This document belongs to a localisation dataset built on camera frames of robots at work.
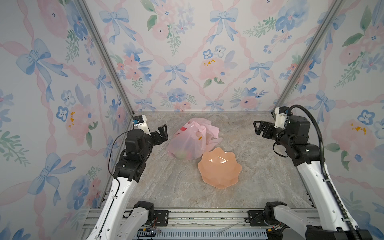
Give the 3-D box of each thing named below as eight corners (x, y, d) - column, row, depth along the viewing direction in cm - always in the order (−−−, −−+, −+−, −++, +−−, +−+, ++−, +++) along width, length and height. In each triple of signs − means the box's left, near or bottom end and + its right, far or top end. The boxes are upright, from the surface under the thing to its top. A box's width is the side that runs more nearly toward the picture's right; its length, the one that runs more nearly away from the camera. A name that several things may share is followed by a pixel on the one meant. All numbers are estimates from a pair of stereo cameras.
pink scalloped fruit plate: (210, 195, 83) (211, 192, 78) (193, 162, 96) (193, 157, 91) (244, 177, 89) (247, 173, 85) (224, 148, 102) (225, 143, 97)
